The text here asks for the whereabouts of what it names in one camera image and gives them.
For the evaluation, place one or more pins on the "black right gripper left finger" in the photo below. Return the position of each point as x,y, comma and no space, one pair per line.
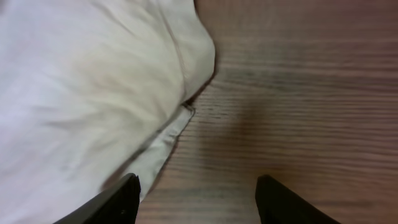
117,205

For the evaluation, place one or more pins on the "beige cotton shorts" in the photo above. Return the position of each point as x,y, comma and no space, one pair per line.
91,91

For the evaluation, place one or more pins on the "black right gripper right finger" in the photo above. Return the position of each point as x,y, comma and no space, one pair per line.
277,204

